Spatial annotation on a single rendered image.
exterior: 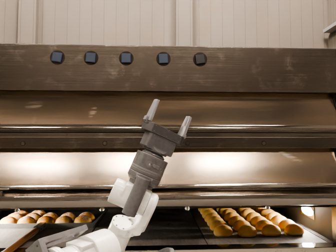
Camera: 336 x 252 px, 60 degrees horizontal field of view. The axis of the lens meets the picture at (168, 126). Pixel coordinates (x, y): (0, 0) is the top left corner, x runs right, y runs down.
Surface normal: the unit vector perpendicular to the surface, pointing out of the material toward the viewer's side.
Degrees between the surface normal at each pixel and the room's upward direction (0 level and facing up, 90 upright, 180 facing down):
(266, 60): 90
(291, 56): 90
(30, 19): 90
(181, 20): 90
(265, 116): 70
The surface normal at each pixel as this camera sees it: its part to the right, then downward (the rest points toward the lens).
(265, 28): 0.06, -0.06
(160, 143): 0.43, 0.07
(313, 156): 0.04, -0.40
